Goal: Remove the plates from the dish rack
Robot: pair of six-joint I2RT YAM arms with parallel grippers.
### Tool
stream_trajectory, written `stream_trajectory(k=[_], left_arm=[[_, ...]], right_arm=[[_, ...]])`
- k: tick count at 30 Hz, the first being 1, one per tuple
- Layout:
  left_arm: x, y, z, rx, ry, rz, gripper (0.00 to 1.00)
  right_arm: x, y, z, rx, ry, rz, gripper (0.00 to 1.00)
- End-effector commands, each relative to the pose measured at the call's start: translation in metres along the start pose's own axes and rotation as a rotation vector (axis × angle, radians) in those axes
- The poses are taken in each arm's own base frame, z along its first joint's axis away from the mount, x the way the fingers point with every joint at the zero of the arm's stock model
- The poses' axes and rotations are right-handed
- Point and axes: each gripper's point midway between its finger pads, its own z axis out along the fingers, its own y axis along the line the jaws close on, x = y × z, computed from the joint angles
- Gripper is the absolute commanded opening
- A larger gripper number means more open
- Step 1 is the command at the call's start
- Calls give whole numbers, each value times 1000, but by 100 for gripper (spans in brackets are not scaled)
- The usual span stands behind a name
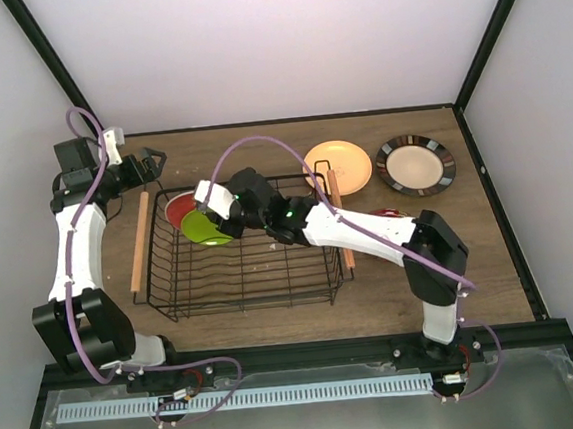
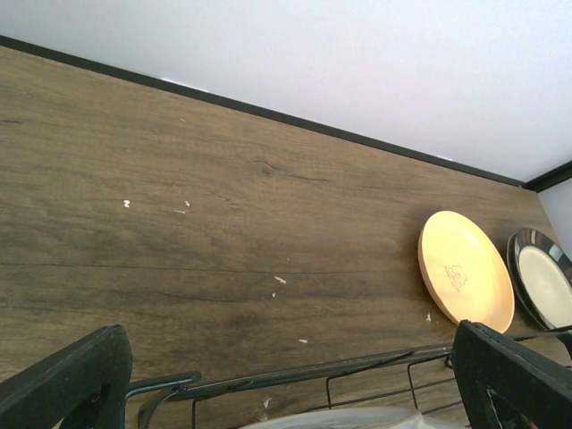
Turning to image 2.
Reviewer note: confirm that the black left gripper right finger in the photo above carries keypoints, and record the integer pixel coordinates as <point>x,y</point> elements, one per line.
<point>504,384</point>

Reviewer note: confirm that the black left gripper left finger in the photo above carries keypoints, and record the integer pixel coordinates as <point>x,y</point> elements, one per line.
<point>83,385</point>

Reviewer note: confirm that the yellow orange plate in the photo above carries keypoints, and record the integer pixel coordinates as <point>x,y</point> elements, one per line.
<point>464,272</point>

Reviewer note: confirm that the black rimmed cream plate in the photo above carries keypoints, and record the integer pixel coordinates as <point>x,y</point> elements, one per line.
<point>545,272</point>

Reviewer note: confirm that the light green flower plate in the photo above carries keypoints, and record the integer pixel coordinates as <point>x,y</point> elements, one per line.
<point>522,299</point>

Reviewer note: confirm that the red teal patterned plate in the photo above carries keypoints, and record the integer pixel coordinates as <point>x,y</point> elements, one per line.
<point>349,418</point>

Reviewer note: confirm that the black wire dish rack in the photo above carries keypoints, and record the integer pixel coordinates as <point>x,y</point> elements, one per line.
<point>189,386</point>

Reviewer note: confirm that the black aluminium frame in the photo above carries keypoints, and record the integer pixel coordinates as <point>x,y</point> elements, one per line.
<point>499,138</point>

